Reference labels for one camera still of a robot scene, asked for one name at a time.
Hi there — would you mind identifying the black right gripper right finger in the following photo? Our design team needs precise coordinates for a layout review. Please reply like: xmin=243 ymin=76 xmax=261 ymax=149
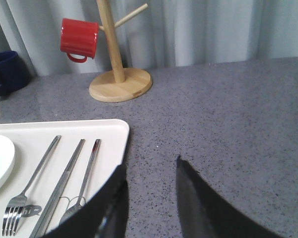
xmin=176 ymin=157 xmax=278 ymax=238

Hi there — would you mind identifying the wooden mug tree stand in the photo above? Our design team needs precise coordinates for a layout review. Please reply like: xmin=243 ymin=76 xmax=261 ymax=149
xmin=89 ymin=0 xmax=153 ymax=103

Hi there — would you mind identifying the dark blue mug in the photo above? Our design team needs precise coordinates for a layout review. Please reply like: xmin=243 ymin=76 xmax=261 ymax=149
xmin=0 ymin=51 xmax=31 ymax=96

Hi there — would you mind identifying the cream rabbit serving tray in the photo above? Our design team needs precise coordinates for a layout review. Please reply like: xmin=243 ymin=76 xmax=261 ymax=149
xmin=0 ymin=119 xmax=130 ymax=238

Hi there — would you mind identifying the red ribbed mug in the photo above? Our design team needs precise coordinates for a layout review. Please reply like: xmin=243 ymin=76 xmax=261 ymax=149
xmin=60 ymin=18 xmax=99 ymax=63

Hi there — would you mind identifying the grey curtain backdrop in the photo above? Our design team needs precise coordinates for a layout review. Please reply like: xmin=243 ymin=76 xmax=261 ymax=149
xmin=0 ymin=0 xmax=298 ymax=76

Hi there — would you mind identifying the silver metal chopstick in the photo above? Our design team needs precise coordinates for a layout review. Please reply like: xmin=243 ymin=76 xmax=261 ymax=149
xmin=29 ymin=139 xmax=85 ymax=238

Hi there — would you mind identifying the silver metal spoon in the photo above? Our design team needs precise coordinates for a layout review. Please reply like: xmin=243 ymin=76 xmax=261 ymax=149
xmin=59 ymin=139 xmax=101 ymax=224

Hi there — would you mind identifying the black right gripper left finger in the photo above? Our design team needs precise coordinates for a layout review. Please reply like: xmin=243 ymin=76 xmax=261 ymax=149
xmin=43 ymin=164 xmax=129 ymax=238

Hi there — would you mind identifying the silver metal fork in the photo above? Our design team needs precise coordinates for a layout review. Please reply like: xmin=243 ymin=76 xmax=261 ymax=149
xmin=1 ymin=135 xmax=62 ymax=236

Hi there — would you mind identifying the white round plate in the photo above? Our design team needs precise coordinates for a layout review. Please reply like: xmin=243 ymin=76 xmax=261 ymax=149
xmin=0 ymin=135 xmax=15 ymax=188

